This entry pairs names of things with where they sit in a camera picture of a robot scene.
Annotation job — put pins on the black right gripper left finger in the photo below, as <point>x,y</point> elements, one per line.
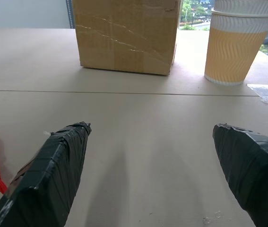
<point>44,179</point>

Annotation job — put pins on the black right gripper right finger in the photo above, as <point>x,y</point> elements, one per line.
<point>252,170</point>

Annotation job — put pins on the yellow ribbed paper cup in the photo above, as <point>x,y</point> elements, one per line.
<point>235,49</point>

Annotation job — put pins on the white ribbed paper cup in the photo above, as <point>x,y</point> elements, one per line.
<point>244,6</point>

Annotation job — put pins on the brown cardboard box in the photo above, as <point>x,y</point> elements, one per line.
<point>126,35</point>

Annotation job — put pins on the grey metal upright post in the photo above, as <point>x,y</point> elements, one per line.
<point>70,14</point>

